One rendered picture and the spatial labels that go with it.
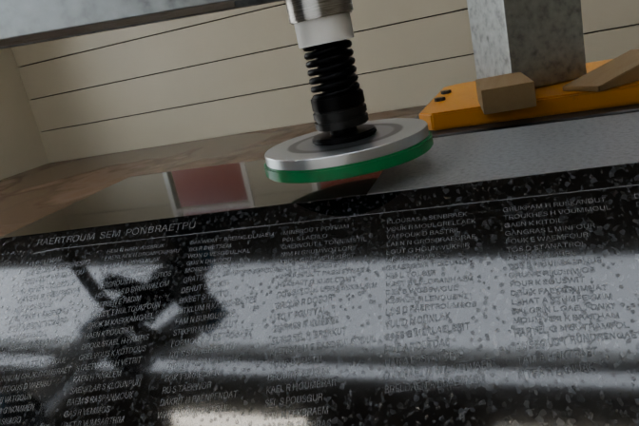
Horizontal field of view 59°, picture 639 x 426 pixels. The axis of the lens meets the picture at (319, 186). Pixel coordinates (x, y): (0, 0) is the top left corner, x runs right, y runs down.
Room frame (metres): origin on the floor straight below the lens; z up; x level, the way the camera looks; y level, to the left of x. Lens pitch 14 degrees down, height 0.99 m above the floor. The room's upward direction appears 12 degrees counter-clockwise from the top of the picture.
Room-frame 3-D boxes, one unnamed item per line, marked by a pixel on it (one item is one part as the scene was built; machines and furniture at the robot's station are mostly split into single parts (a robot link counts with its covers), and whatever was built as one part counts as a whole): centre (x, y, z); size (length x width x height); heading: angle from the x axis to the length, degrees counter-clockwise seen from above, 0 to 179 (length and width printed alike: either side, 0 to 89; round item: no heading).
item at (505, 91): (1.20, -0.42, 0.81); 0.20 x 0.10 x 0.05; 165
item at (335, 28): (0.73, -0.04, 1.00); 0.07 x 0.07 x 0.04
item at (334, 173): (0.73, -0.04, 0.85); 0.22 x 0.22 x 0.04
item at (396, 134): (0.73, -0.04, 0.86); 0.21 x 0.21 x 0.01
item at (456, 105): (1.41, -0.57, 0.76); 0.49 x 0.49 x 0.05; 67
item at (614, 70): (1.19, -0.66, 0.80); 0.20 x 0.10 x 0.05; 108
